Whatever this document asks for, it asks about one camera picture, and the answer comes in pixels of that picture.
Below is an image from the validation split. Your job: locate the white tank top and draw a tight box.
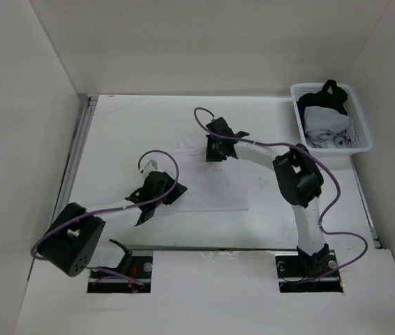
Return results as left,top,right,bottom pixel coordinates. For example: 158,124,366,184
171,140,248,212

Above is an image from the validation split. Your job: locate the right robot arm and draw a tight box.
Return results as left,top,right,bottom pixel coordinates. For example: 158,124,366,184
206,117,329,276

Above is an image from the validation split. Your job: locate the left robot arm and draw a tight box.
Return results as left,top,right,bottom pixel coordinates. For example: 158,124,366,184
31,168,188,277

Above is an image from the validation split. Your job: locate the grey tank top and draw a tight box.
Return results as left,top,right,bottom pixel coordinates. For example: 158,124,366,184
304,106,355,149

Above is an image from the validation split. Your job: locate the black tank top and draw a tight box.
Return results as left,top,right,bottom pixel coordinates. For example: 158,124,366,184
297,80,348,117

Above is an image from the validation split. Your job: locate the white plastic basket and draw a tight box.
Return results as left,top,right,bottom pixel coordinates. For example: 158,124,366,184
290,82,373,158

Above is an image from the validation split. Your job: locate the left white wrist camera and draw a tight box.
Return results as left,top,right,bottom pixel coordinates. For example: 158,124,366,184
140,160,158,177

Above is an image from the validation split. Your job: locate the aluminium table frame rail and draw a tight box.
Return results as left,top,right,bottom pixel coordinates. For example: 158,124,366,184
56,94,99,209

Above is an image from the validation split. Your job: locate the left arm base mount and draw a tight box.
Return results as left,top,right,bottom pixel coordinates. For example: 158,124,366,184
87,239,154,294

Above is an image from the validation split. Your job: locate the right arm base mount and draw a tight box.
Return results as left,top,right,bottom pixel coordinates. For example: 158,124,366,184
275,251,343,293

